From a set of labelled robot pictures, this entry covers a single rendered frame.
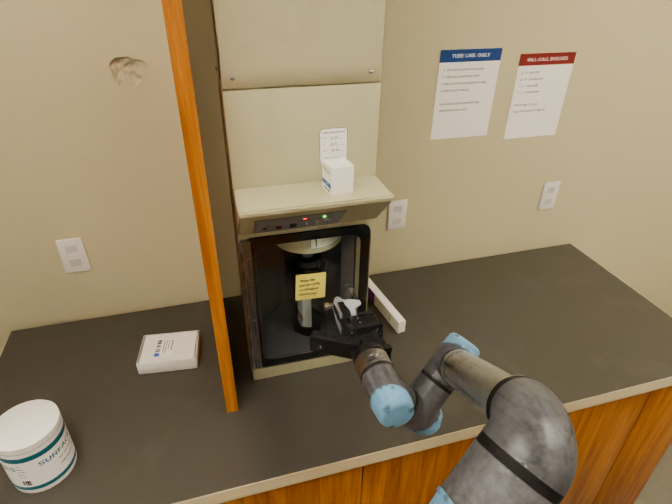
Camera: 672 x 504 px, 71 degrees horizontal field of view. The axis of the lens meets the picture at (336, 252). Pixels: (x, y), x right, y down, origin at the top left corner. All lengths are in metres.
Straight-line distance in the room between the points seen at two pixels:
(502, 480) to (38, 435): 0.91
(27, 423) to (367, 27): 1.06
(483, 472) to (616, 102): 1.61
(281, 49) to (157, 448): 0.93
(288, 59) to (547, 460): 0.77
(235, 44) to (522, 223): 1.39
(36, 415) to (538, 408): 1.00
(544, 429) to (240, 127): 0.73
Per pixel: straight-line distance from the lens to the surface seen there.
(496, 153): 1.79
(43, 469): 1.25
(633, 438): 1.90
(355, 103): 1.02
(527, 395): 0.69
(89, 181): 1.51
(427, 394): 1.01
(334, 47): 0.99
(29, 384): 1.56
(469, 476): 0.66
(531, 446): 0.64
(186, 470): 1.22
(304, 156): 1.03
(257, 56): 0.96
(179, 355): 1.42
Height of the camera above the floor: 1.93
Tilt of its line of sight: 32 degrees down
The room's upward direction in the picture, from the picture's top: 1 degrees clockwise
